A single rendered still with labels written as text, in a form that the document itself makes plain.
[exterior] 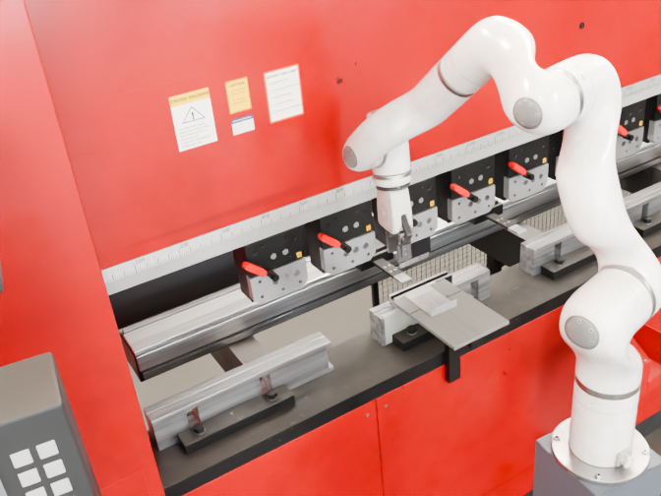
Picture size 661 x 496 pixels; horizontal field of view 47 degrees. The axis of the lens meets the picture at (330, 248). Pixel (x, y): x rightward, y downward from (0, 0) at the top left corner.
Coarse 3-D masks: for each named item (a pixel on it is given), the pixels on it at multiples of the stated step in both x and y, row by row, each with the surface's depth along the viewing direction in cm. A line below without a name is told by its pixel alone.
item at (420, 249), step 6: (420, 240) 206; (426, 240) 207; (414, 246) 206; (420, 246) 207; (426, 246) 208; (396, 252) 205; (414, 252) 206; (420, 252) 208; (426, 252) 209; (396, 258) 207; (414, 258) 209; (420, 258) 210; (402, 264) 207; (408, 264) 208
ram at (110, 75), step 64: (64, 0) 133; (128, 0) 139; (192, 0) 145; (256, 0) 151; (320, 0) 159; (384, 0) 167; (448, 0) 176; (512, 0) 186; (576, 0) 198; (640, 0) 211; (64, 64) 137; (128, 64) 143; (192, 64) 150; (256, 64) 157; (320, 64) 165; (384, 64) 174; (640, 64) 221; (64, 128) 141; (128, 128) 148; (256, 128) 163; (320, 128) 171; (448, 128) 191; (128, 192) 153; (192, 192) 161; (256, 192) 169; (320, 192) 178; (128, 256) 158; (192, 256) 167
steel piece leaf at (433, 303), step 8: (424, 296) 208; (432, 296) 208; (440, 296) 208; (416, 304) 206; (424, 304) 205; (432, 304) 205; (440, 304) 205; (448, 304) 202; (456, 304) 203; (432, 312) 200; (440, 312) 201
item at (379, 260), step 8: (376, 240) 231; (376, 248) 227; (384, 248) 228; (376, 256) 226; (384, 256) 228; (392, 256) 230; (360, 264) 224; (368, 264) 226; (376, 264) 225; (384, 264) 225; (392, 272) 220; (400, 272) 220; (400, 280) 216; (408, 280) 216
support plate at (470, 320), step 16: (448, 288) 211; (400, 304) 207; (464, 304) 204; (480, 304) 203; (416, 320) 200; (432, 320) 199; (448, 320) 198; (464, 320) 198; (480, 320) 197; (496, 320) 196; (448, 336) 193; (464, 336) 192; (480, 336) 192
